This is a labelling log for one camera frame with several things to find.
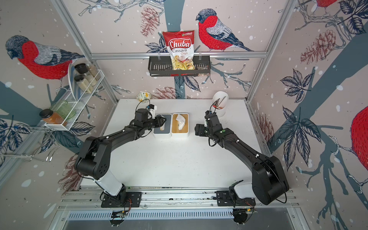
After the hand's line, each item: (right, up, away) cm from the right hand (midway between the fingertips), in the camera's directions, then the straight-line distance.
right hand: (199, 127), depth 87 cm
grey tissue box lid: (-21, 0, +10) cm, 24 cm away
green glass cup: (-71, +11, -16) cm, 73 cm away
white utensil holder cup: (+17, +17, +19) cm, 31 cm away
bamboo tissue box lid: (-16, -2, +8) cm, 18 cm away
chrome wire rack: (-76, -7, -19) cm, 79 cm away
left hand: (-21, +6, +4) cm, 22 cm away
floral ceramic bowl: (-46, +22, +35) cm, 62 cm away
